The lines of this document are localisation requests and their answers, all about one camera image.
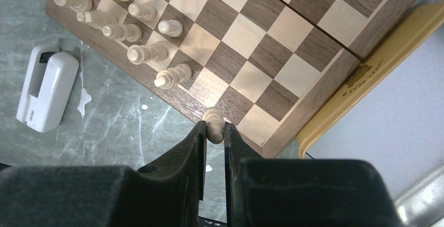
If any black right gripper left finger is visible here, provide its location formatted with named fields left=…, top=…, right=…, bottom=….
left=1, top=121, right=207, bottom=226

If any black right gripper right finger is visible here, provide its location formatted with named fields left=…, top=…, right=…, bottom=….
left=224, top=123, right=402, bottom=226

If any light chess piece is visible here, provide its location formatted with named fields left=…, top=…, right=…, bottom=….
left=154, top=63, right=192, bottom=90
left=158, top=20, right=183, bottom=38
left=202, top=107, right=225, bottom=144

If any wooden chessboard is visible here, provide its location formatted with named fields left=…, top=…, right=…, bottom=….
left=45, top=0, right=415, bottom=158

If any white stapler-like device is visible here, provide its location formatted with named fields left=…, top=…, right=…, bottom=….
left=16, top=44, right=79, bottom=133

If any yellow tray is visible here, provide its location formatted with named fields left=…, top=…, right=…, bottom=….
left=295, top=0, right=444, bottom=227

